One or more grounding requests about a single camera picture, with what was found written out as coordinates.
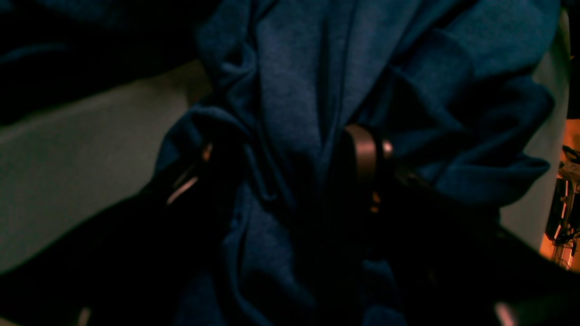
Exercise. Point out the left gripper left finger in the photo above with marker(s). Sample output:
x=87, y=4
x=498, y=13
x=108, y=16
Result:
x=127, y=265

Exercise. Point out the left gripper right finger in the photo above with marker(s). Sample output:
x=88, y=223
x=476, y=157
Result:
x=454, y=266

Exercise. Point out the light blue table cloth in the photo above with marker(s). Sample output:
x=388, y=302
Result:
x=89, y=87

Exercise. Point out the dark blue t-shirt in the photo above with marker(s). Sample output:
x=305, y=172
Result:
x=284, y=262

